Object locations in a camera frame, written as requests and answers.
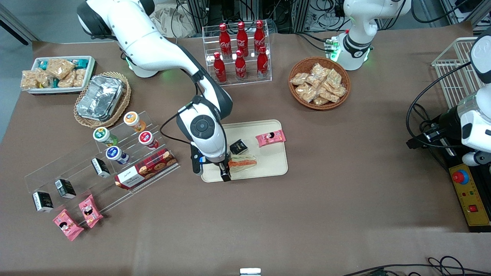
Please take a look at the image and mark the black control box yellow panel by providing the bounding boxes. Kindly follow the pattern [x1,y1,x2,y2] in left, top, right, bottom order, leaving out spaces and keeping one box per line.
[437,148,491,233]

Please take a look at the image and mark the silver foil container stack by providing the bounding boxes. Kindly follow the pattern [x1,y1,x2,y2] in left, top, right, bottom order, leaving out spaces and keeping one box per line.
[76,75,126,122]

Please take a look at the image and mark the clear acrylic bottle rack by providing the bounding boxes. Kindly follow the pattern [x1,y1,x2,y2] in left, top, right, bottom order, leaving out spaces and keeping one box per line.
[202,21,272,87]

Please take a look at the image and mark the blue lid snack cup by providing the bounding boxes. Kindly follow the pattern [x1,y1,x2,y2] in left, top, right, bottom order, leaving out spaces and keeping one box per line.
[105,146,130,165]

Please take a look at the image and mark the white rectangular snack bin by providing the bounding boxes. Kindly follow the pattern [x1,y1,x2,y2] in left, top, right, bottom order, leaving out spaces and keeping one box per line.
[25,56,96,95]

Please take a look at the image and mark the oval brown wicker basket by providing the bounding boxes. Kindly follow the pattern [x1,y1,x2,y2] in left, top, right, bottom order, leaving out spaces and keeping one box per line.
[73,71,132,129]

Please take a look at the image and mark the small black printed box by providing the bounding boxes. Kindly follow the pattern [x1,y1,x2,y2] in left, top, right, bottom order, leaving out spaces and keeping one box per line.
[229,139,248,155]
[32,191,54,213]
[54,179,77,199]
[91,158,111,179]

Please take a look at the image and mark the white power strip green lights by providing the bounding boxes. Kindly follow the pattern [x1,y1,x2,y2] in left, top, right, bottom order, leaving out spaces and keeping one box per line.
[323,37,341,62]

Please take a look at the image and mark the orange lid snack cup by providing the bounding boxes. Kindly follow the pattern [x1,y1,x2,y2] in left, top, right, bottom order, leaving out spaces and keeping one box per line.
[123,111,147,133]

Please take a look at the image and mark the red plaid cookie box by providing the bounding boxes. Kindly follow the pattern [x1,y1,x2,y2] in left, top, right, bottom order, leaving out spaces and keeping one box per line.
[114,148,178,191]

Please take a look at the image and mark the red cola bottle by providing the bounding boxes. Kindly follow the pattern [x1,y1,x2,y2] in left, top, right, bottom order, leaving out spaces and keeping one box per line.
[236,21,249,57]
[234,50,247,82]
[254,20,267,54]
[213,52,227,84]
[257,46,269,79]
[219,23,232,59]

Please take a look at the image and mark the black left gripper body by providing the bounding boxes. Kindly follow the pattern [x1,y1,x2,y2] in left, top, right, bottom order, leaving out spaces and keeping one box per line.
[438,107,463,149]

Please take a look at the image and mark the pink snack packet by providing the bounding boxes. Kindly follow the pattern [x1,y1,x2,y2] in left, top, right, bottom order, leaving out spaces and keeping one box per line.
[52,209,85,242]
[78,194,104,229]
[255,129,287,148]

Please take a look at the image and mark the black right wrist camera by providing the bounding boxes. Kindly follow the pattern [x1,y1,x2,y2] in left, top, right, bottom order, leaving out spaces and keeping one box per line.
[191,150,204,176]

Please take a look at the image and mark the green lid snack cup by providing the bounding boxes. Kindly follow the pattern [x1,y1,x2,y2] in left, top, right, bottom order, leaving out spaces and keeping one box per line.
[93,127,119,147]

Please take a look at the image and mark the white wire basket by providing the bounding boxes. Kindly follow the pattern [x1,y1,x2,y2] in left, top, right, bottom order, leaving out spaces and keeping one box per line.
[431,37,482,110]

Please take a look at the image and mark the clear acrylic stepped shelf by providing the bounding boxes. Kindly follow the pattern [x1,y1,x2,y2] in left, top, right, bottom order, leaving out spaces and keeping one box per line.
[24,111,181,216]

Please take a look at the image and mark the black looped camera cable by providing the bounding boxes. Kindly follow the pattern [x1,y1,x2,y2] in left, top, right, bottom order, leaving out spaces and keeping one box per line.
[406,61,473,151]

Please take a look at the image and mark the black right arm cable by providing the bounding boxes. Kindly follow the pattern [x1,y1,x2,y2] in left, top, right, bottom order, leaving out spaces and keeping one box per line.
[159,73,204,147]

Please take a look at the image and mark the red lid snack cup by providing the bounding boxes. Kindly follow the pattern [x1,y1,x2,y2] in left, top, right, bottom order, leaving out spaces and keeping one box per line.
[138,131,160,150]

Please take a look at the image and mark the beige crumpled cloth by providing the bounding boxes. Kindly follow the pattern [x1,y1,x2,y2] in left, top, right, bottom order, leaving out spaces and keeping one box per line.
[150,6,202,38]

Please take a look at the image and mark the cream plastic serving tray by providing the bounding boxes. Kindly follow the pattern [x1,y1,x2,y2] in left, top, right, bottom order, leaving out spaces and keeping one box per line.
[201,119,288,183]

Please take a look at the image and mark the black floor cables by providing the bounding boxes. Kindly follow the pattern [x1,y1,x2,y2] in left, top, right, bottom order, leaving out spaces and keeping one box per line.
[341,256,491,276]

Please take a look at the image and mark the triangle sandwich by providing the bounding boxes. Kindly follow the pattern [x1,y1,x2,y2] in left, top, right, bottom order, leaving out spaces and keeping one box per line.
[228,154,258,172]

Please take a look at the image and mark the round brown wicker basket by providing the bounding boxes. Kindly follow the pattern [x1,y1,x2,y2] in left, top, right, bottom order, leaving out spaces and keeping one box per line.
[288,56,351,111]

